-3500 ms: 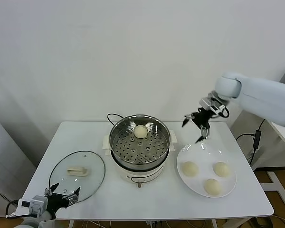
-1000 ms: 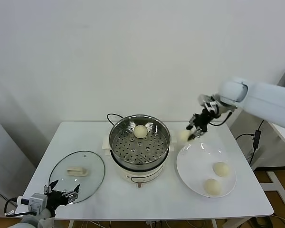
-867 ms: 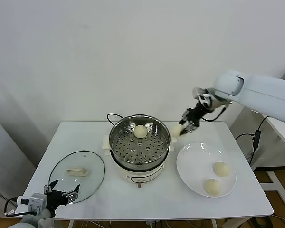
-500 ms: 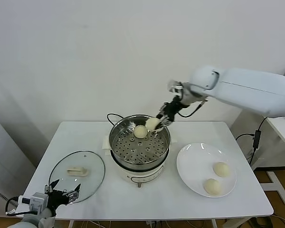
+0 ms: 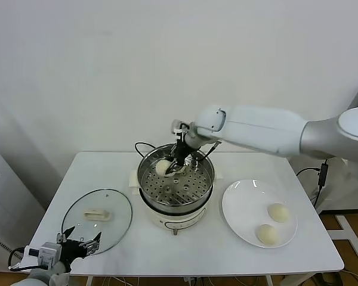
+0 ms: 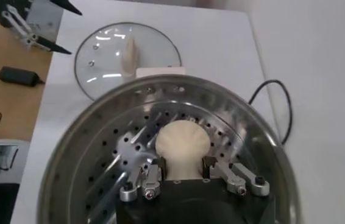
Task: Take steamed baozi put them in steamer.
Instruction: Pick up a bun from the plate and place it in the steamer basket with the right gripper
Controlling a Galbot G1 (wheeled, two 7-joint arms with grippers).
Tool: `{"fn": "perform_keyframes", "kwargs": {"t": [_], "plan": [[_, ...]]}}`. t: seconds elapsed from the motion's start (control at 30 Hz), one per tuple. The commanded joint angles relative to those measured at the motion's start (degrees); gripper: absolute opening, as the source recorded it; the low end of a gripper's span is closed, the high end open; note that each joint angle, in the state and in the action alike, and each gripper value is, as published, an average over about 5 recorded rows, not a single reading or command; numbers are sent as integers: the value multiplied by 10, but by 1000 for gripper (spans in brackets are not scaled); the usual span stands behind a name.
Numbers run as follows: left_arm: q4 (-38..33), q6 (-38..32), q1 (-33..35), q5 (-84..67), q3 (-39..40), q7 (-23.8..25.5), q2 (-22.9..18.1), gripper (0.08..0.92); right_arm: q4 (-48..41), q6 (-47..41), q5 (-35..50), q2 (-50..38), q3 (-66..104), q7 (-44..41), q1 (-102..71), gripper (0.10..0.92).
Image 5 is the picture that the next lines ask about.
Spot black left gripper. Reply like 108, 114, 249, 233
55, 226, 103, 263

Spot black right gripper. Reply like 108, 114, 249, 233
166, 140, 195, 177

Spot round glass lid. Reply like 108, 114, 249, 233
61, 188, 133, 256

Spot steel perforated steamer basket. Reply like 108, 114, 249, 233
128, 143, 224, 208

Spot cream electric cooker base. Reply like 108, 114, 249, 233
128, 178, 220, 237

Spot white floor cabinet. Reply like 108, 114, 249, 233
0, 136, 47, 263

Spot white round plate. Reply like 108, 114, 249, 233
221, 178, 298, 248

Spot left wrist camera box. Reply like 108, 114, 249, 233
28, 241, 62, 266

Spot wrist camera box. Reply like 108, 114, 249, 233
28, 241, 62, 266
170, 119, 192, 141

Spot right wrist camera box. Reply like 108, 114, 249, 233
170, 119, 192, 141

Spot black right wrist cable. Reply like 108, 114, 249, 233
192, 139, 222, 172

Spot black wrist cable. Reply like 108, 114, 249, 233
192, 139, 222, 172
8, 246, 39, 272

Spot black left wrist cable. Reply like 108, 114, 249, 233
8, 246, 39, 272

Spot black cable with plug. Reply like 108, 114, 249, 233
297, 167, 320, 176

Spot black cable adapter box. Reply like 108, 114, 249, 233
317, 162, 329, 187

